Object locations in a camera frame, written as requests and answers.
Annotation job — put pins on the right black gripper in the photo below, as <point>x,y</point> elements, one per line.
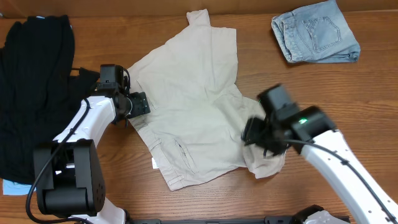
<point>255,133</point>

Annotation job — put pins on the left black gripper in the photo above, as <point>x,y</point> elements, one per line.
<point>140,104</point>

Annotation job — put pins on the beige khaki shorts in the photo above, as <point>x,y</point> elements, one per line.
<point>197,113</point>

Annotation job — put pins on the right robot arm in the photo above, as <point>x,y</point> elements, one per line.
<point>315,137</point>

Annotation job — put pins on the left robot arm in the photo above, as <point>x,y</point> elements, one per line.
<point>69,183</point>

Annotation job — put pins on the black garment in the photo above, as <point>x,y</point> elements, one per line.
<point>39,96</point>

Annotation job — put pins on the folded light blue jeans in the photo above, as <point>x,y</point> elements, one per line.
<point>317,33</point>

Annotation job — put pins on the light blue garment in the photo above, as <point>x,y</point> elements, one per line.
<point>14,188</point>

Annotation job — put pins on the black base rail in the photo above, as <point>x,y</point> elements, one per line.
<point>265,220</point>

